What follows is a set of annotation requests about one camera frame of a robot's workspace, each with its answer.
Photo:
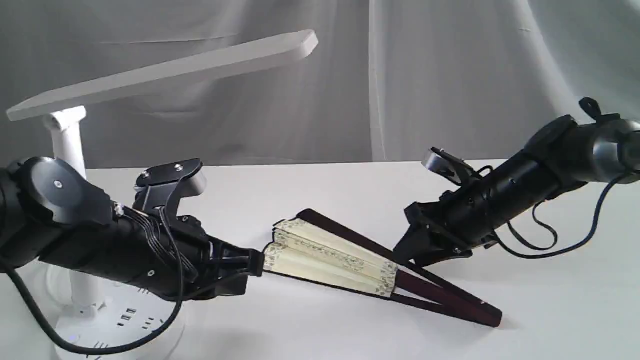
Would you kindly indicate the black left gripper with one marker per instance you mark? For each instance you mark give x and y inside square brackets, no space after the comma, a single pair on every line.
[138,250]

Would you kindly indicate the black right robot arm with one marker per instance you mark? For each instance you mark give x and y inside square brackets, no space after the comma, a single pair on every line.
[562,157]

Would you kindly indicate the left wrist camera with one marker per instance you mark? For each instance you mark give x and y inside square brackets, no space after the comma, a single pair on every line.
[164,186]

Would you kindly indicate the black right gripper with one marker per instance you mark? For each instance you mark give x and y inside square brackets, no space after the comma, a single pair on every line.
[466,218]

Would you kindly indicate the white desk lamp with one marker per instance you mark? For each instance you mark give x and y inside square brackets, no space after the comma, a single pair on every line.
[93,302]

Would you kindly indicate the cream folding paper fan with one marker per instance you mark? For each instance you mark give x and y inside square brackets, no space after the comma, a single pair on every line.
[318,250]

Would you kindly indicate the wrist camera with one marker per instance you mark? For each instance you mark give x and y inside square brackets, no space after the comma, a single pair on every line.
[449,167]
[164,186]

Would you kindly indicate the grey backdrop curtain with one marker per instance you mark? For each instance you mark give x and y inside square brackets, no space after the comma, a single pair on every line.
[388,80]

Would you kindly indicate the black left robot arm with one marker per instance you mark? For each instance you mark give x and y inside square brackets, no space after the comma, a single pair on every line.
[51,213]

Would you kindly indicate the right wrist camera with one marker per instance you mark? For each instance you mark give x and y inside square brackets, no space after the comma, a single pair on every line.
[449,167]

